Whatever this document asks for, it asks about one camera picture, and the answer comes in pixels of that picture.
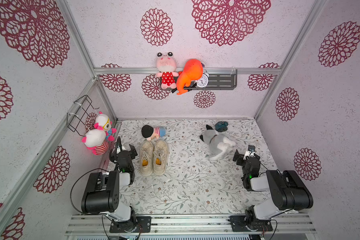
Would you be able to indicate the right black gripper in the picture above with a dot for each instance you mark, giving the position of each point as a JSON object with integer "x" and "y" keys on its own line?
{"x": 241, "y": 157}

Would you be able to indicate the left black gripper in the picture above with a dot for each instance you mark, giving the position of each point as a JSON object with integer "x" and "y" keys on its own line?
{"x": 132, "y": 152}

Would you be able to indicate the beige sneaker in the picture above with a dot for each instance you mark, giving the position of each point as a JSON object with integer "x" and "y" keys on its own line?
{"x": 161, "y": 154}
{"x": 146, "y": 158}

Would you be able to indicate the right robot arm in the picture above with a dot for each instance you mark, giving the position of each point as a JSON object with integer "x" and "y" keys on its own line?
{"x": 288, "y": 192}

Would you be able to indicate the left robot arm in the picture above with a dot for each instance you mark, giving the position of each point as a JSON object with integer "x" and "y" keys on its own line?
{"x": 102, "y": 193}

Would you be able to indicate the white pink striped plush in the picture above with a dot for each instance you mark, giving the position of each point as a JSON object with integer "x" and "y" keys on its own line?
{"x": 95, "y": 141}

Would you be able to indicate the grey white plush dog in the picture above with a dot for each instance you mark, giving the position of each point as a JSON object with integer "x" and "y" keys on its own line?
{"x": 219, "y": 145}

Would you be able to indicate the black-haired small doll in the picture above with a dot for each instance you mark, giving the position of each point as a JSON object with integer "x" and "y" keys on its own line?
{"x": 150, "y": 133}

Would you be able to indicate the white plush with glasses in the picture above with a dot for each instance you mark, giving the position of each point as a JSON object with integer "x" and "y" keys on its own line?
{"x": 103, "y": 122}

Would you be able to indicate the teal toy car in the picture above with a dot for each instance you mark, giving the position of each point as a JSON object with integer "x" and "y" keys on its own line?
{"x": 221, "y": 126}

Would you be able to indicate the floral table mat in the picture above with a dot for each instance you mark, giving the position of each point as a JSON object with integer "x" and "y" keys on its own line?
{"x": 192, "y": 183}

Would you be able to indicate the white alarm clock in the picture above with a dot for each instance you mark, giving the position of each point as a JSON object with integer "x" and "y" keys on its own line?
{"x": 203, "y": 81}

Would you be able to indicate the pink frog plush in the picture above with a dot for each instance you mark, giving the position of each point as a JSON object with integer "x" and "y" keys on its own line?
{"x": 166, "y": 66}

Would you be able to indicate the orange plush fish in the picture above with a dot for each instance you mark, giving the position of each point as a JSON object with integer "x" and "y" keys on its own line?
{"x": 192, "y": 71}

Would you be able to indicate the black wire basket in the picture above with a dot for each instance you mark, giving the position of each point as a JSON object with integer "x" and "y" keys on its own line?
{"x": 81, "y": 120}

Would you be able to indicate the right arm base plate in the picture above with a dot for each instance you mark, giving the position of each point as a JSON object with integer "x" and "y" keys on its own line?
{"x": 241, "y": 223}

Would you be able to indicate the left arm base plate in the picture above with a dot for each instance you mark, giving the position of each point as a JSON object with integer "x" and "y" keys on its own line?
{"x": 137, "y": 225}

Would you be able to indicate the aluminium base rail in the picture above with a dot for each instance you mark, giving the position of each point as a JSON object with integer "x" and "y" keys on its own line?
{"x": 219, "y": 224}

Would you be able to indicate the grey wall shelf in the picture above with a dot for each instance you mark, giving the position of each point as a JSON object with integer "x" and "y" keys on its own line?
{"x": 218, "y": 81}

